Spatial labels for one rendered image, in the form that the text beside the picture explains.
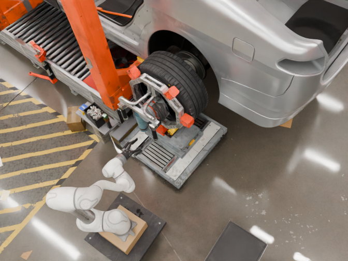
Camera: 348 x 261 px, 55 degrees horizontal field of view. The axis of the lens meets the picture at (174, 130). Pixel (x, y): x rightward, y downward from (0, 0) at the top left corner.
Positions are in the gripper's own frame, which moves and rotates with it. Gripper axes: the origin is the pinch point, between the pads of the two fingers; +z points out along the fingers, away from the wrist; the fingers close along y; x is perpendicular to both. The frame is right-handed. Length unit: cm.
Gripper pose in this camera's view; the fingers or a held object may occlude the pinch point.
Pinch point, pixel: (139, 142)
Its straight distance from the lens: 281.8
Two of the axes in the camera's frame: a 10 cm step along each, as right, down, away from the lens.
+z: 5.6, -5.5, 6.1
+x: -0.8, 7.0, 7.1
